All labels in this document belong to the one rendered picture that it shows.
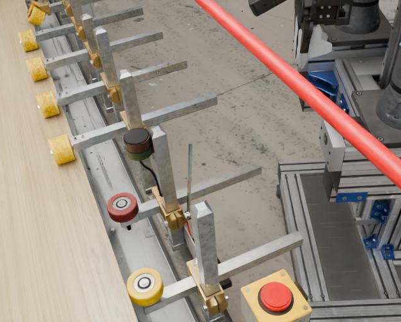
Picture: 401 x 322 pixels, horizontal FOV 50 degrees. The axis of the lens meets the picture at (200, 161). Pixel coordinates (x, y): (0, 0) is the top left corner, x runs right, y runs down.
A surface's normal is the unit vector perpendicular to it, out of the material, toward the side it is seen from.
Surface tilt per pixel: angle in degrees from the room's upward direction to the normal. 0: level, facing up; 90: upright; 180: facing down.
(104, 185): 0
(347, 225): 0
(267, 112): 0
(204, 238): 90
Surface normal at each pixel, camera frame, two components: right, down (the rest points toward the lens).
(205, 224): 0.40, 0.61
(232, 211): -0.07, -0.72
